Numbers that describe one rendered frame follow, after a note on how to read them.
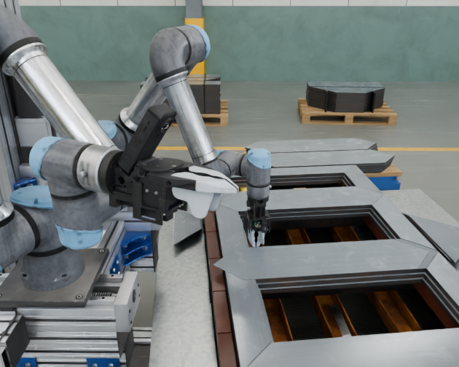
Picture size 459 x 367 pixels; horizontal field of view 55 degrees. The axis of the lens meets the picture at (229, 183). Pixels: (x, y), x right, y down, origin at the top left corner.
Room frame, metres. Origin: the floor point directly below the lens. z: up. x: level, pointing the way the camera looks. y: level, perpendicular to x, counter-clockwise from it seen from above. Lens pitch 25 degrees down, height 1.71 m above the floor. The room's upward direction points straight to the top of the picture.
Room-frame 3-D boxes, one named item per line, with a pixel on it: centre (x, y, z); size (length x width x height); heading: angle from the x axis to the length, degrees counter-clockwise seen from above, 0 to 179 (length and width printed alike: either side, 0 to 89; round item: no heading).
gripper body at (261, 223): (1.28, -0.09, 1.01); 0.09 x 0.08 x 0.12; 6
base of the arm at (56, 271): (0.91, 0.45, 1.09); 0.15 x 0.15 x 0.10
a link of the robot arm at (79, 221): (0.69, 0.26, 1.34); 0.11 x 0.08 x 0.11; 154
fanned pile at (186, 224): (1.73, 0.19, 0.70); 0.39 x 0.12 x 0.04; 6
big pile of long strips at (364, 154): (2.27, -0.49, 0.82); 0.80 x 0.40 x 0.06; 96
